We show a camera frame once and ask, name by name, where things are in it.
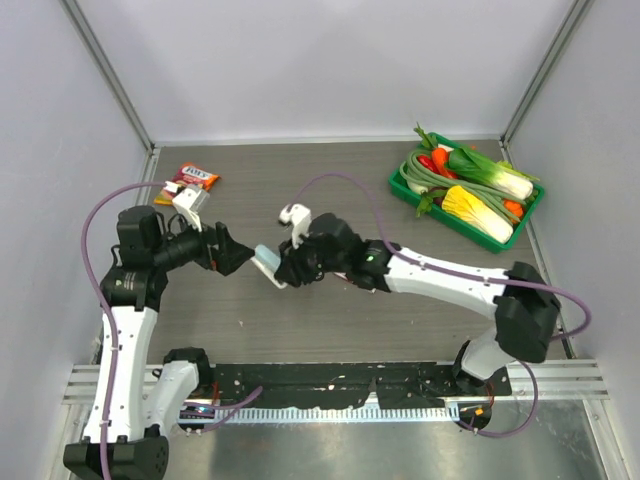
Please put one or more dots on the small orange carrot toy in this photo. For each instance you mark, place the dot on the small orange carrot toy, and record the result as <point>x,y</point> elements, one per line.
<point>514,207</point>

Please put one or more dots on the green bok choy toy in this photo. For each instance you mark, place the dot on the green bok choy toy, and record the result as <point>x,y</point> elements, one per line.
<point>477,168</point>

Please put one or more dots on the red chili pepper toy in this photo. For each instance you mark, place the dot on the red chili pepper toy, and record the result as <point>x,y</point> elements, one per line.
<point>428,163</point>

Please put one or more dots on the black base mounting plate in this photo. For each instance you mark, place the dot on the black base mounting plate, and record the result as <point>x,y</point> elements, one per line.
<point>397,385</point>

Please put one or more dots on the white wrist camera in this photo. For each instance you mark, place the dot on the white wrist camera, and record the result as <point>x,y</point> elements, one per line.
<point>298,217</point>
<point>188,203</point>

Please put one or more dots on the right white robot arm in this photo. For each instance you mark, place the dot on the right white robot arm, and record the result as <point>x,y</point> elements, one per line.
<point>522,311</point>

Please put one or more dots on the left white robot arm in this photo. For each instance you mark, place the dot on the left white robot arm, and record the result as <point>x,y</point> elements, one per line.
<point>127,434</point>

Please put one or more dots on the light blue small stapler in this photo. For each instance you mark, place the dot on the light blue small stapler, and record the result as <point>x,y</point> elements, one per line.
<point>268,262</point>

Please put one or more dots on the green long beans toy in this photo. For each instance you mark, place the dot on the green long beans toy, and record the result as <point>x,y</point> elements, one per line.
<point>416,174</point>

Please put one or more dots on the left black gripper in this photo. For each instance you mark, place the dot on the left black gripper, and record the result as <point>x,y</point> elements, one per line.
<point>229,254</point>

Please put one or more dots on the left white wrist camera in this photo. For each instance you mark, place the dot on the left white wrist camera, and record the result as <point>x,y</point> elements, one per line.
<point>188,203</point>

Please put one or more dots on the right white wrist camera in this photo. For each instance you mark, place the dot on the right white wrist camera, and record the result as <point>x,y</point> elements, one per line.
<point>298,217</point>

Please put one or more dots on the orange candy bag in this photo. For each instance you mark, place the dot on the orange candy bag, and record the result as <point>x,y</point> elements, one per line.
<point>188,174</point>

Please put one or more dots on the yellow napa cabbage toy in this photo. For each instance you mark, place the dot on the yellow napa cabbage toy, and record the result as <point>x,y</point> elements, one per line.
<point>473,211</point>

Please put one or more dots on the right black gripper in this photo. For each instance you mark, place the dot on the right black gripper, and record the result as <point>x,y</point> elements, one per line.
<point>293,268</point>

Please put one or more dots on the white slotted cable duct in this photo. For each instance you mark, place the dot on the white slotted cable duct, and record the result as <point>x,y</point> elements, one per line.
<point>370,413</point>

